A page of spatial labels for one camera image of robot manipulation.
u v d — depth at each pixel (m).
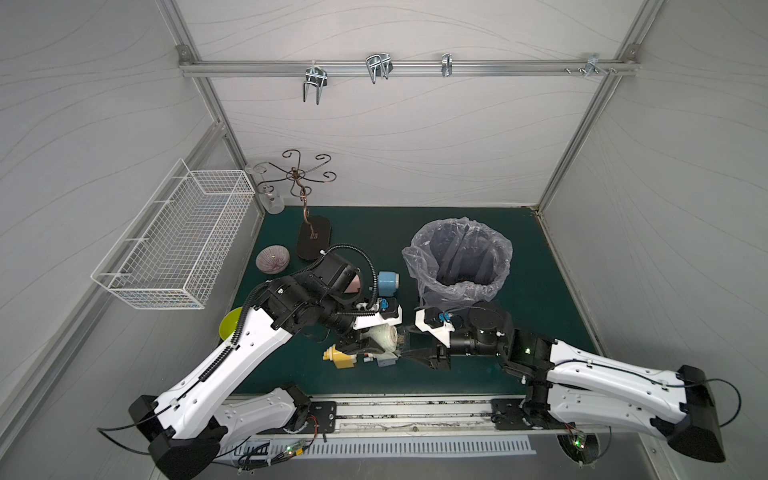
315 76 0.78
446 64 0.78
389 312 0.52
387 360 0.78
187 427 0.37
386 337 0.59
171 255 0.68
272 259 1.02
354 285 0.93
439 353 0.56
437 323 0.53
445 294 0.66
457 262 0.85
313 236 1.09
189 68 0.77
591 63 0.77
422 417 0.75
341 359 0.77
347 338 0.56
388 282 0.91
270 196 0.96
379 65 0.77
